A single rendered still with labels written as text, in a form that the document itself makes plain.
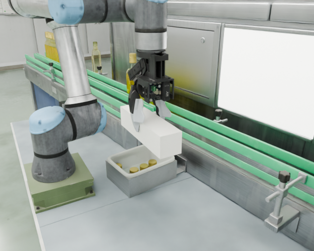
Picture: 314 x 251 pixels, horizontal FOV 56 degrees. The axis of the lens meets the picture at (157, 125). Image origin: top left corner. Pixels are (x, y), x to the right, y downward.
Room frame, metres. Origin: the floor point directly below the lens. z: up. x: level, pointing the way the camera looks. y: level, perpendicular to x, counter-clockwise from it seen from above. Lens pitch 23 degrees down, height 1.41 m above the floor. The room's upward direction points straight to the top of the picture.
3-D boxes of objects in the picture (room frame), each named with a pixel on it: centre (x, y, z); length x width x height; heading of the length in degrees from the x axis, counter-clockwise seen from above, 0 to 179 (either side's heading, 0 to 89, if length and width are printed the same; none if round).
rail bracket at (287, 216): (0.63, -0.33, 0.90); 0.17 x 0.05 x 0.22; 127
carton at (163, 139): (0.73, 0.02, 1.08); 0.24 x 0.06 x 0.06; 29
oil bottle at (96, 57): (2.00, 0.41, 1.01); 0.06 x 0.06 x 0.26; 21
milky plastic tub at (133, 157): (0.99, 0.06, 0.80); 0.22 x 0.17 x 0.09; 127
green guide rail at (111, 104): (1.86, 0.60, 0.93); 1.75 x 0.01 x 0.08; 37
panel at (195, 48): (1.19, -0.24, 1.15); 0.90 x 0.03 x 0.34; 37
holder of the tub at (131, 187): (1.01, 0.04, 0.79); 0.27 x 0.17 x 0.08; 127
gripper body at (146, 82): (0.71, 0.01, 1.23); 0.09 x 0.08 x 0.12; 29
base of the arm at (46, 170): (0.91, 0.37, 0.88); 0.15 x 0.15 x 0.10
